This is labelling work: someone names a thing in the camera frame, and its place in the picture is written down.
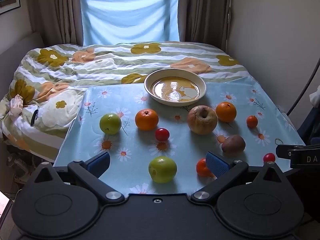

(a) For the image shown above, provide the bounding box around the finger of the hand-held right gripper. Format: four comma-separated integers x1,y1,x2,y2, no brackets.
276,144,306,159

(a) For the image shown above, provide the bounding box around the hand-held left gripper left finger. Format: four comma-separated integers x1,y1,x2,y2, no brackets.
34,151,125,205

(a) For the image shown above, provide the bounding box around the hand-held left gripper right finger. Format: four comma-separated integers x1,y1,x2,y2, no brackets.
191,151,288,204

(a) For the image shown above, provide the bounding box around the small tangerine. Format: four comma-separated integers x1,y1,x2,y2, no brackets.
196,158,215,177

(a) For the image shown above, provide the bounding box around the brown kiwi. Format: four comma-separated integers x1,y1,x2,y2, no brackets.
221,135,246,154

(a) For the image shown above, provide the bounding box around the green apple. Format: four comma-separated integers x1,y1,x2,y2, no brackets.
148,156,178,183
99,113,122,135

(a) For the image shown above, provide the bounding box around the small orange tomato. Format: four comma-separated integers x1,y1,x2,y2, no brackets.
246,115,258,128

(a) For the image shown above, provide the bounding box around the large wrinkled brownish apple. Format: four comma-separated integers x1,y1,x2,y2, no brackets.
187,105,218,134

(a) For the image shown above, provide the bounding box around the orange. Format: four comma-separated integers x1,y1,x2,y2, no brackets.
216,101,237,123
135,109,159,131

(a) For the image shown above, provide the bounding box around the cream ceramic bowl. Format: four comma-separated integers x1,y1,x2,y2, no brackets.
144,69,207,107

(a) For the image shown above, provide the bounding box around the dark blue cloth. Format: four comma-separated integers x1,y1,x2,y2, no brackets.
297,105,320,145

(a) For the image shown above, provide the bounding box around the blue daisy tablecloth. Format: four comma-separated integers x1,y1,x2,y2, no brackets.
53,76,307,195

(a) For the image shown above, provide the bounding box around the white cloth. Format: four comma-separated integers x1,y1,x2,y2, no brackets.
309,85,320,104

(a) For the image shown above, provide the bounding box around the dark remote control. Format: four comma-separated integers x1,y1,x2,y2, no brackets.
30,109,40,127

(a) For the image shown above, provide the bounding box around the striped floral blanket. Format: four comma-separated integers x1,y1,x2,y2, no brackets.
0,41,252,163

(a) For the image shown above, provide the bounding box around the crumpled white packet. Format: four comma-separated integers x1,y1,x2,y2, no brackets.
10,94,24,117

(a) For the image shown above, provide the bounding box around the white paper sheet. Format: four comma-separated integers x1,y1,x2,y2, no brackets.
0,191,10,217

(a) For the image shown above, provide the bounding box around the grey bed side panel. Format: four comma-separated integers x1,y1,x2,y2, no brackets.
0,32,45,63

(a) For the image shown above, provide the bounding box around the light blue window cloth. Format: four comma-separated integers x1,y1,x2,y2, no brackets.
80,0,180,46

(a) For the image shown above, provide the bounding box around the brown curtain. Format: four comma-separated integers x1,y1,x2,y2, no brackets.
26,0,87,47
178,0,232,50

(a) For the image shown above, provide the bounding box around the black cable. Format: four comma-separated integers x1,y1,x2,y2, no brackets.
286,57,320,117

